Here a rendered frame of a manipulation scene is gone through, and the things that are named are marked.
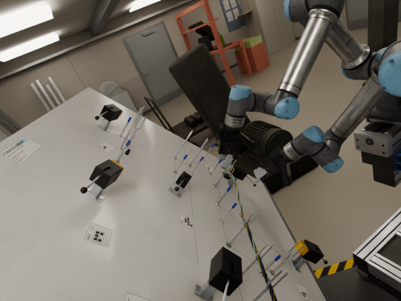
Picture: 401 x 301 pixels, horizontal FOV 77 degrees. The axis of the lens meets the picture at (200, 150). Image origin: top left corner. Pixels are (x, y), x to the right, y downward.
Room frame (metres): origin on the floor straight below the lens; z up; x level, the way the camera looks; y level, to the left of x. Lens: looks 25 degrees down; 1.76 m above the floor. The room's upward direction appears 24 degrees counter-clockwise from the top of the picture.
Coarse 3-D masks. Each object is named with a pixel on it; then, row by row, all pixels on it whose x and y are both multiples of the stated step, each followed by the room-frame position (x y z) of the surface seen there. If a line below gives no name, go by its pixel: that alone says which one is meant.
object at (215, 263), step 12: (228, 252) 0.40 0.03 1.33; (216, 264) 0.38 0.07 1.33; (228, 264) 0.36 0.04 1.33; (240, 264) 0.37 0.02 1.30; (216, 276) 0.35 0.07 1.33; (228, 276) 0.34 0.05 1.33; (240, 276) 0.34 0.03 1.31; (204, 288) 0.38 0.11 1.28; (216, 288) 0.34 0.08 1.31; (228, 288) 0.34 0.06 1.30
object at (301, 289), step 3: (294, 282) 0.50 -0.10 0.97; (297, 285) 0.50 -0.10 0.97; (300, 285) 0.50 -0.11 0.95; (297, 288) 0.48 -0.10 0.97; (300, 288) 0.49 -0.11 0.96; (303, 288) 0.49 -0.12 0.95; (300, 291) 0.48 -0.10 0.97; (303, 291) 0.48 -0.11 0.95; (306, 291) 0.49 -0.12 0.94; (300, 294) 0.47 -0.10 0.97; (303, 294) 0.47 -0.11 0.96; (306, 294) 0.47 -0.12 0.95; (303, 297) 0.46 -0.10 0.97; (306, 297) 0.46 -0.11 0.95; (309, 297) 0.47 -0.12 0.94; (309, 300) 0.45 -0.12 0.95
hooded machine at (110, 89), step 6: (102, 84) 6.99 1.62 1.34; (108, 84) 6.90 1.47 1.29; (114, 84) 6.94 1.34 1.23; (102, 90) 6.86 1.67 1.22; (108, 90) 6.89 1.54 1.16; (114, 90) 6.92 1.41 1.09; (120, 90) 6.95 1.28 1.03; (108, 96) 6.87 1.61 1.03; (114, 96) 6.90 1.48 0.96; (120, 96) 6.90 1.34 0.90; (126, 96) 6.93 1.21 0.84; (120, 102) 6.88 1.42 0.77; (126, 102) 6.92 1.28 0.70; (132, 108) 6.94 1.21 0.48; (138, 114) 6.96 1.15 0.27
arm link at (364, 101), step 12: (372, 72) 0.76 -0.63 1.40; (372, 84) 0.75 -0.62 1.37; (360, 96) 0.78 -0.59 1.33; (372, 96) 0.75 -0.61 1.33; (384, 96) 0.75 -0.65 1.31; (348, 108) 0.82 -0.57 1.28; (360, 108) 0.78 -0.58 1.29; (372, 108) 0.76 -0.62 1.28; (348, 120) 0.81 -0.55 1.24; (360, 120) 0.79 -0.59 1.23; (336, 132) 0.84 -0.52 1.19; (348, 132) 0.82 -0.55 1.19
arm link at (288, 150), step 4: (288, 144) 0.87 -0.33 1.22; (284, 148) 0.87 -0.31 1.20; (288, 148) 0.86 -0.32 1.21; (292, 148) 0.84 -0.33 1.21; (284, 152) 0.87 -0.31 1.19; (288, 152) 0.85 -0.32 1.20; (292, 152) 0.84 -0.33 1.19; (296, 152) 0.83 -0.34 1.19; (288, 156) 0.85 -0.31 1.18; (292, 156) 0.84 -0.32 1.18; (296, 156) 0.83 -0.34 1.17; (300, 156) 0.83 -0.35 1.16; (292, 160) 0.84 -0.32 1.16; (296, 160) 0.85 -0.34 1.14
